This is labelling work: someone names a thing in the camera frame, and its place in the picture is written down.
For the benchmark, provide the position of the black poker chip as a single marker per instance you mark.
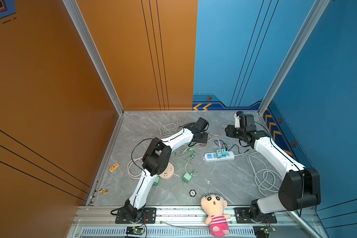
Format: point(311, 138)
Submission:
point(192, 193)

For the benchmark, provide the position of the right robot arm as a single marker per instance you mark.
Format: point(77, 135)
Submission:
point(300, 187)

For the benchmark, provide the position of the light green charger left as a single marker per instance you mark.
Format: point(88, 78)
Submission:
point(156, 181)

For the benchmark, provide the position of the light green charger middle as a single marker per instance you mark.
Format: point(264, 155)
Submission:
point(187, 177)

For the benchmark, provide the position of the round pink power socket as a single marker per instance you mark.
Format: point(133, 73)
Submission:
point(168, 173)

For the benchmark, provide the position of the plush doll pink dress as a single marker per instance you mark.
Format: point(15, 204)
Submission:
point(214, 206)

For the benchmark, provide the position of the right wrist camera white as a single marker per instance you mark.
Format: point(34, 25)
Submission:
point(237, 117)

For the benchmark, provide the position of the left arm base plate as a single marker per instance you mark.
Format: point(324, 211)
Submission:
point(145, 215)

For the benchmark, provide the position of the right green circuit board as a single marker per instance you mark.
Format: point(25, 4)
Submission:
point(263, 232)

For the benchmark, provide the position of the teal charger with black cable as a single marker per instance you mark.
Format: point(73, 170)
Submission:
point(224, 152)

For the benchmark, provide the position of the small toy figure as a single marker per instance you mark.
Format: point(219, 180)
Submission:
point(104, 191)

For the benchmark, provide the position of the small wooden block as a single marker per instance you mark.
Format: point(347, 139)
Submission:
point(114, 167)

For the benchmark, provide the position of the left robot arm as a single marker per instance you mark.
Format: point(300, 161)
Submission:
point(156, 159)

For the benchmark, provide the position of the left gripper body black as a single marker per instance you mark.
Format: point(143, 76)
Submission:
point(203, 138)

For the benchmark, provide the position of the left green circuit board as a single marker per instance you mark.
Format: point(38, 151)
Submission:
point(134, 232)

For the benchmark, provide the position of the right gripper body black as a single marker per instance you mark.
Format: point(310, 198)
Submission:
point(236, 132)

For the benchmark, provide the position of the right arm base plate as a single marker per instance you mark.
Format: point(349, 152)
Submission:
point(246, 215)

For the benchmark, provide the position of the aluminium front rail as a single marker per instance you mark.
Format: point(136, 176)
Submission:
point(182, 221)

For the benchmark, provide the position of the green circuit board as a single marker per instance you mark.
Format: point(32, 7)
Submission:
point(134, 232)
point(263, 232)

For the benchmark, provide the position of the light green charger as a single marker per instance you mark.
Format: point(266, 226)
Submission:
point(187, 177)
point(156, 181)

